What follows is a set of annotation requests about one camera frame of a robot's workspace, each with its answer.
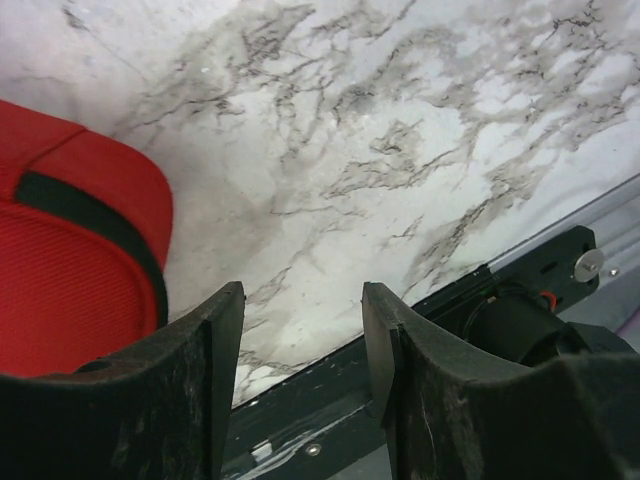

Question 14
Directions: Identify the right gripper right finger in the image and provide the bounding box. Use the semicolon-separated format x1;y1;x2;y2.
362;282;550;479

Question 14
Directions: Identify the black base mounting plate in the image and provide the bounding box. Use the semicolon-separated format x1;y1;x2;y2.
221;226;599;479

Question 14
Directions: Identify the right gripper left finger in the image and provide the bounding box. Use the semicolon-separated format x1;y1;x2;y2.
64;280;246;480

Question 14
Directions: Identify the red black medicine case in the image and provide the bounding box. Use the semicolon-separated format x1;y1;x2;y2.
1;102;173;377

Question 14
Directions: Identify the aluminium frame rail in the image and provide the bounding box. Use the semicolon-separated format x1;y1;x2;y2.
488;175;639;312

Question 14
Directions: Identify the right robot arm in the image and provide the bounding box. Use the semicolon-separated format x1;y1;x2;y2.
56;282;639;479

